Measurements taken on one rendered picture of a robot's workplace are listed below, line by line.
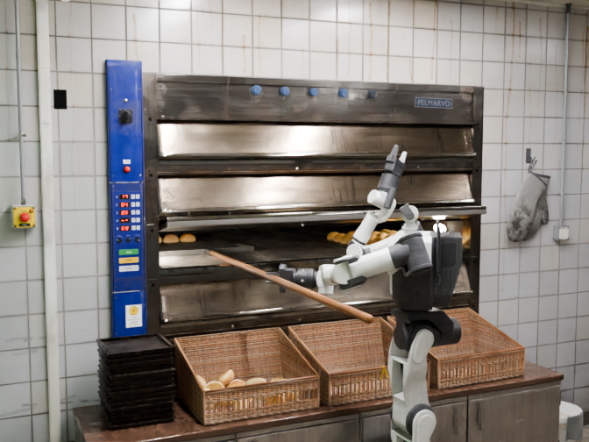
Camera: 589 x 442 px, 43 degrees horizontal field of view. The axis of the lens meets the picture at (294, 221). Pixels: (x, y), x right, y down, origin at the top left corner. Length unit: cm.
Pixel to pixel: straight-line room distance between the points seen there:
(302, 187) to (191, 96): 73
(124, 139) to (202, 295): 84
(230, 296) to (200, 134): 81
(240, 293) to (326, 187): 71
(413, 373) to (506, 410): 99
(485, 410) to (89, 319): 197
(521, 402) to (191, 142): 212
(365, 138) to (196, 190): 96
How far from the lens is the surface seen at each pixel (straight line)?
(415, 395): 321
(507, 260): 455
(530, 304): 472
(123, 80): 350
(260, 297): 377
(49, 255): 348
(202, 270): 365
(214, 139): 362
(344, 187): 391
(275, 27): 378
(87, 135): 349
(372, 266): 287
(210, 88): 365
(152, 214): 355
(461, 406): 384
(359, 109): 396
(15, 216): 339
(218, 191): 364
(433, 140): 418
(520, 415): 410
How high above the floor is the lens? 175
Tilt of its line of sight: 5 degrees down
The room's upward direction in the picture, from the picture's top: straight up
